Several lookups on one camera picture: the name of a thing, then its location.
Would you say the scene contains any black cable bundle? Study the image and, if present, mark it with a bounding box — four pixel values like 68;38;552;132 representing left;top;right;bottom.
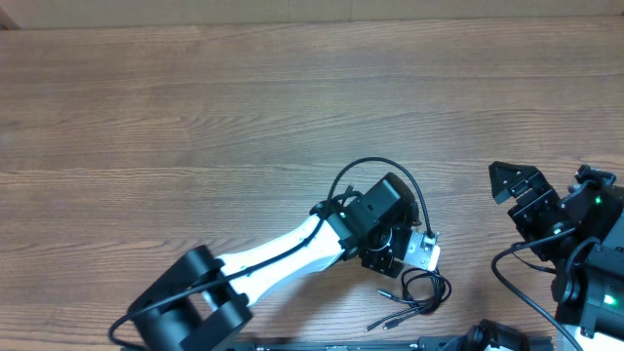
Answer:
363;266;452;333

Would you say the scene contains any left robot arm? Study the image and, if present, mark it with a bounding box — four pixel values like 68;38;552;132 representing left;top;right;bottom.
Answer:
128;173;440;350

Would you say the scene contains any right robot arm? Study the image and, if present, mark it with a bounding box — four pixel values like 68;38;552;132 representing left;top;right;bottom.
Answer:
488;161;623;350

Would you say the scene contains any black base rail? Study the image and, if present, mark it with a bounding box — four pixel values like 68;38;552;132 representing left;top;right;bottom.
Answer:
121;319;555;351

